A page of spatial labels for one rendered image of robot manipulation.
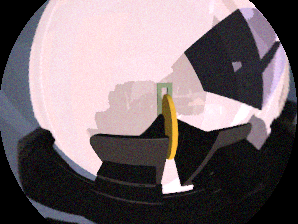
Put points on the gold coin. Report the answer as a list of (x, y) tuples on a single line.
[(171, 125)]

